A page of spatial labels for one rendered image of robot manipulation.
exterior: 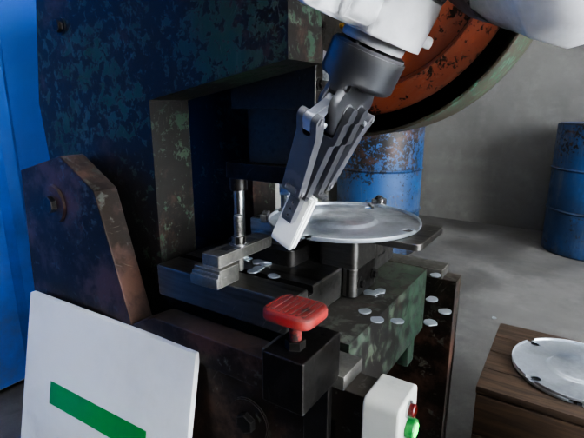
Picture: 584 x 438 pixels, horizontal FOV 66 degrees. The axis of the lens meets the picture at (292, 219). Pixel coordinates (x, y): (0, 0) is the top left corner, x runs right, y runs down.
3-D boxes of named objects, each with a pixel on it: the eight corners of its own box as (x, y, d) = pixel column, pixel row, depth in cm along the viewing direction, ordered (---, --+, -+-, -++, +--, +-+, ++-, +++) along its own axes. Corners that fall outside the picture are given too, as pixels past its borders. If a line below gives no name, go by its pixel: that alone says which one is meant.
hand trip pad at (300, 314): (331, 358, 57) (332, 302, 55) (306, 381, 52) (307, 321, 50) (285, 342, 61) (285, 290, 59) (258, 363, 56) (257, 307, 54)
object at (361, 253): (438, 291, 86) (444, 223, 83) (414, 320, 75) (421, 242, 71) (324, 266, 99) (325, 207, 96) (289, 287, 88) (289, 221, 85)
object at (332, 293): (393, 257, 107) (394, 233, 105) (288, 336, 70) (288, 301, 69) (288, 237, 123) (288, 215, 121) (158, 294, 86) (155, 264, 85)
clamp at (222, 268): (276, 261, 86) (275, 209, 84) (217, 290, 73) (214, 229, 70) (252, 255, 90) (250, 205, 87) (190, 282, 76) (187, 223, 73)
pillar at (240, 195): (248, 237, 91) (246, 169, 88) (241, 240, 89) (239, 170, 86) (239, 235, 92) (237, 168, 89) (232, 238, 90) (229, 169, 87)
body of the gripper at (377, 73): (387, 56, 38) (341, 152, 42) (420, 64, 45) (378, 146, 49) (319, 22, 41) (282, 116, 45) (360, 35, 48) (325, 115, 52)
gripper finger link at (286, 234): (315, 200, 50) (311, 201, 49) (292, 249, 53) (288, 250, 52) (295, 186, 51) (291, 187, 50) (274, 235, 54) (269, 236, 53)
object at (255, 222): (326, 228, 98) (327, 208, 96) (288, 247, 85) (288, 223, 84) (291, 222, 102) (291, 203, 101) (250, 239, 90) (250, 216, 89)
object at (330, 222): (236, 227, 82) (236, 222, 82) (315, 200, 106) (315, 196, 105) (387, 255, 67) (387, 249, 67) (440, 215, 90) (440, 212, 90)
